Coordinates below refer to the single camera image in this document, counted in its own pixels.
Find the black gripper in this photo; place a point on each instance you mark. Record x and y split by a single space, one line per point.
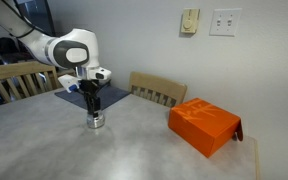
90 88

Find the orange cardboard box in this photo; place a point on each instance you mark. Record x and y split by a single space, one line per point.
205 126

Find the beige wall thermostat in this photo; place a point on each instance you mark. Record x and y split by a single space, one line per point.
190 20

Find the silver jar lid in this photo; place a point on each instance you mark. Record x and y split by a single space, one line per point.
95 116

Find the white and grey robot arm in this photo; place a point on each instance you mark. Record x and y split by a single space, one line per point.
78 49

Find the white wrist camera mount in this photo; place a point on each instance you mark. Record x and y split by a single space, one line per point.
71 83

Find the dark blue cloth mat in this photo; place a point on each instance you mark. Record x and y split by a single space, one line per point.
108 96

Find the white double light switch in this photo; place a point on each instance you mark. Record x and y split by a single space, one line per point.
225 22

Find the light wooden chair near left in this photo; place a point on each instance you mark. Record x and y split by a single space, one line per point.
26 79

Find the silver jar with yellow candle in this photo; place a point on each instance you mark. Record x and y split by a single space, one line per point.
95 122

